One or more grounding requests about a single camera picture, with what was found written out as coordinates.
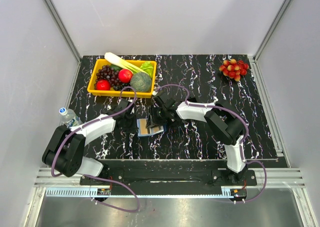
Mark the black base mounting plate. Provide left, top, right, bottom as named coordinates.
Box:
left=79, top=159, right=258, bottom=197

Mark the red apple upper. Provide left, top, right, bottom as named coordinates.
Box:
left=118, top=69, right=133, bottom=84

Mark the dark blue grape bunch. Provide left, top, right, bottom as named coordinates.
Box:
left=112, top=82, right=130, bottom=92

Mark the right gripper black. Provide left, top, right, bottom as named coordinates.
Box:
left=146, top=105, right=168, bottom=129

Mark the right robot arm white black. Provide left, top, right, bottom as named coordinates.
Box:
left=147, top=91, right=248, bottom=185

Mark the white daikon radish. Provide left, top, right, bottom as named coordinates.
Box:
left=104, top=52, right=145, bottom=73

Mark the gold credit card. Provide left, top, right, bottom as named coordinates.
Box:
left=138, top=118, right=148, bottom=136
left=149, top=126, right=163, bottom=135

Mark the red apple lower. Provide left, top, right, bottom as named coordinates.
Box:
left=95, top=79, right=111, bottom=91

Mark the blue card holder wallet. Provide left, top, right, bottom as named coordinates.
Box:
left=136, top=118, right=167, bottom=137

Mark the green cantaloupe melon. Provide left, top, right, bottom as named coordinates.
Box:
left=130, top=72, right=152, bottom=93

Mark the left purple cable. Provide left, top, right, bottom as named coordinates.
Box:
left=50, top=86, right=141, bottom=212

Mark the yellow plastic bin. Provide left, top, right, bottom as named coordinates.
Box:
left=87, top=59, right=157, bottom=99

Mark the green avocado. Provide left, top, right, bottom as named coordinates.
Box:
left=110, top=64, right=122, bottom=71

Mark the purple grape bunch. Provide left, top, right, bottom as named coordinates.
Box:
left=95, top=65, right=120, bottom=87

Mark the red lychee bunch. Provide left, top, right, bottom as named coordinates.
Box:
left=218, top=58, right=250, bottom=82

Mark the green lettuce leaf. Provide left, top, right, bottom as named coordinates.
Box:
left=140, top=61, right=154, bottom=78

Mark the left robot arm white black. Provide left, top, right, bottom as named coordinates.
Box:
left=42, top=99, right=134, bottom=185

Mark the red apple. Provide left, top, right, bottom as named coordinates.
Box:
left=118, top=69, right=133, bottom=84
left=95, top=79, right=111, bottom=91

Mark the clear water bottle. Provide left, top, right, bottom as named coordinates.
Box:
left=59, top=107, right=82, bottom=128

